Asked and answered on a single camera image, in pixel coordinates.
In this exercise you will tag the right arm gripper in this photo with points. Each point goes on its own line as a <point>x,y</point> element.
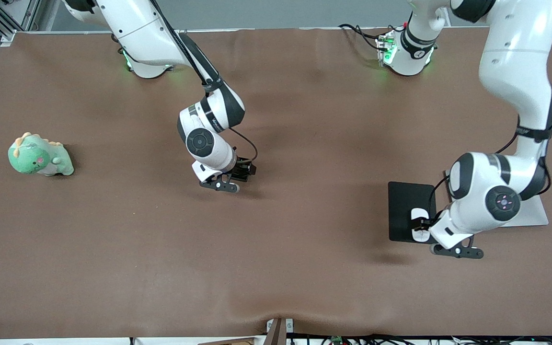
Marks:
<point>242,169</point>

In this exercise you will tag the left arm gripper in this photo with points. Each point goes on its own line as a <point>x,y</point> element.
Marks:
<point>425,223</point>

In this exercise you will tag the white computer mouse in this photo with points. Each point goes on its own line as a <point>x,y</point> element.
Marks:
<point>419,212</point>

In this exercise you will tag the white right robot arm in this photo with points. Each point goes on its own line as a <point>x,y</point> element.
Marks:
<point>127,28</point>

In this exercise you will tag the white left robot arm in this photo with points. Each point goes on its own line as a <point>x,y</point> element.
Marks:
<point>515,57</point>

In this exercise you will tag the black mouse pad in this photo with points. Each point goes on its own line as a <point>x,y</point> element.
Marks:
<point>400,206</point>

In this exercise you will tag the silver closed laptop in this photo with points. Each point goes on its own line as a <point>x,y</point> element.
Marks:
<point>534,213</point>

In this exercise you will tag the brown table cover mat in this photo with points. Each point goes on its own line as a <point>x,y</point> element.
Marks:
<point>276,263</point>

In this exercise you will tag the green connector board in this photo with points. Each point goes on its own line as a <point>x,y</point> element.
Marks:
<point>337,340</point>

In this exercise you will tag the green dinosaur plush toy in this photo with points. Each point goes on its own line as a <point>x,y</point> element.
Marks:
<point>31,160</point>

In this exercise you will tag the table edge clamp bracket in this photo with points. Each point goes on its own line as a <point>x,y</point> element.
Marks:
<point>276,333</point>

